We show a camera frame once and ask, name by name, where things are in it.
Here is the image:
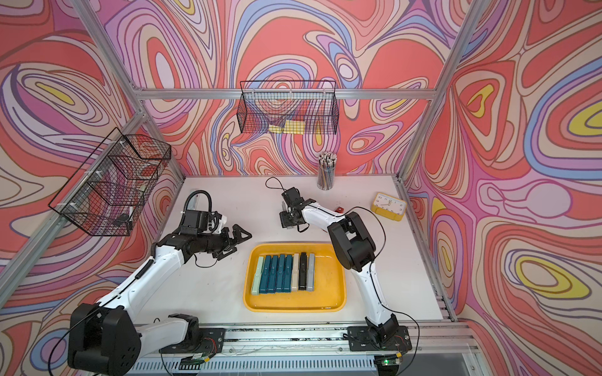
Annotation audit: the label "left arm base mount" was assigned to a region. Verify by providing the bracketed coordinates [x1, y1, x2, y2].
[161, 313, 226, 356]

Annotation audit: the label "black wire basket back wall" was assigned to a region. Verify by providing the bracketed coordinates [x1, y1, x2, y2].
[237, 79, 340, 135]

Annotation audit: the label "black wire basket wall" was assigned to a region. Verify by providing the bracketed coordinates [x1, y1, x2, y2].
[49, 128, 172, 237]
[237, 79, 340, 135]

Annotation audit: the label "black pruning pliers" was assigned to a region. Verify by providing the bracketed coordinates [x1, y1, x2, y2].
[298, 252, 307, 291]

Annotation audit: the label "pencil holder cup with pencils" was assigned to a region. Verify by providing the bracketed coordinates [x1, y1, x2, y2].
[318, 152, 337, 191]

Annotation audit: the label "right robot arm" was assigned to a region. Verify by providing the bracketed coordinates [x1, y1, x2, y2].
[280, 187, 399, 347]

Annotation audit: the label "yellow plastic storage tray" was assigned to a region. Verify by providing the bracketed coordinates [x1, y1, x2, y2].
[243, 243, 346, 313]

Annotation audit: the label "dark teal pruning pliers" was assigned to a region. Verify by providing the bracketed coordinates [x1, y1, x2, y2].
[259, 255, 272, 294]

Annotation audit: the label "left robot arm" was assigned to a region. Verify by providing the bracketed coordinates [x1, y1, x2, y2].
[67, 210, 252, 375]

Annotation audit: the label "aluminium front rail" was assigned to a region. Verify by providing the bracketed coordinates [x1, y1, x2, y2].
[129, 323, 492, 375]

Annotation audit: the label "yellow alarm clock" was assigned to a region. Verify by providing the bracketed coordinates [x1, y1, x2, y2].
[371, 192, 407, 222]

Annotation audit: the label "beige pruning pliers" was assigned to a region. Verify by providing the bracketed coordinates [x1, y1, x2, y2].
[291, 253, 300, 292]

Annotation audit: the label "black wire basket left wall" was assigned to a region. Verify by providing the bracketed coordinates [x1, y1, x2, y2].
[49, 128, 172, 237]

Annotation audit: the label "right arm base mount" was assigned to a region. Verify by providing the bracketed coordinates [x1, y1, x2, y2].
[343, 313, 413, 354]

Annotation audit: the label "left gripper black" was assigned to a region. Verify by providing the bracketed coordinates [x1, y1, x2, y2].
[197, 223, 252, 260]

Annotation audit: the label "grey pruning pliers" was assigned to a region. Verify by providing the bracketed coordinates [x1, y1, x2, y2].
[307, 253, 315, 291]

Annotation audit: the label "yellow sticky notes in basket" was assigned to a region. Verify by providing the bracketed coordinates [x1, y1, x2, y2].
[268, 120, 306, 135]

